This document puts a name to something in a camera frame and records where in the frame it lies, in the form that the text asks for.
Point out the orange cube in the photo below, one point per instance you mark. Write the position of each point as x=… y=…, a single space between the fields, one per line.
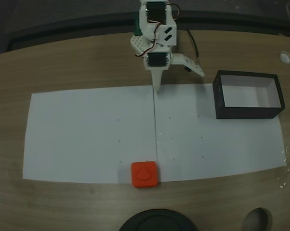
x=145 y=174

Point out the dark box white inside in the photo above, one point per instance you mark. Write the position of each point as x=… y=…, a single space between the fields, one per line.
x=246 y=114

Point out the white paper sheet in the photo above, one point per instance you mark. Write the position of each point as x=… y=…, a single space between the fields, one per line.
x=219 y=149
x=87 y=134

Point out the small clear round cap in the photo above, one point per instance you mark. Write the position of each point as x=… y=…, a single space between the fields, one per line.
x=285 y=57

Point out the black stand with round base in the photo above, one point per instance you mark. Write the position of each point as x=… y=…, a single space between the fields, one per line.
x=157 y=221

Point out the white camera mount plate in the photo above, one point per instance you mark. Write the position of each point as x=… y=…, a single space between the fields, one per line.
x=188 y=63

